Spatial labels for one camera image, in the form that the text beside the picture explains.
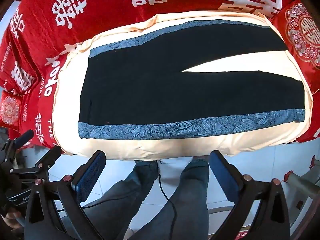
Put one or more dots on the person's left hand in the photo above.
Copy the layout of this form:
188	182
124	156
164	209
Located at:
11	219

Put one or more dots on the cream seat cushion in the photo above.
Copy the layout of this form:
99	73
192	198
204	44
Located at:
66	106

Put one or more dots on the black pants with blue trim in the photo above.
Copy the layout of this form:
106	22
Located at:
195	79

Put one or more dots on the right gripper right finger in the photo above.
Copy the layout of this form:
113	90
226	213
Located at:
271	220

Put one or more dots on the red embroidered pillow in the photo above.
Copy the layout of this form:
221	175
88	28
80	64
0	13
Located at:
11	106
301	36

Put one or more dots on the red sofa cover with characters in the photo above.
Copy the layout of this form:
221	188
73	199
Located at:
41	33

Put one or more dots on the grey metal stand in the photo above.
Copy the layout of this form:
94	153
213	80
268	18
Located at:
301	188

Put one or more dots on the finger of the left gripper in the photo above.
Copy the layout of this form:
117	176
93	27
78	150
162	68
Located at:
23	139
49	159

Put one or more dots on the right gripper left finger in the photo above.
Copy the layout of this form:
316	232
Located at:
42	220

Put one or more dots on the red embroidered pillow right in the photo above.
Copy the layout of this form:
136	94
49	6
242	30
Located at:
301	36

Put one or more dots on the red embroidered pillow left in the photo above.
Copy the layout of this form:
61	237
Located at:
11	106

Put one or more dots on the person's legs in jeans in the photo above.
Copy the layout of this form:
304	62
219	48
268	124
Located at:
184	215

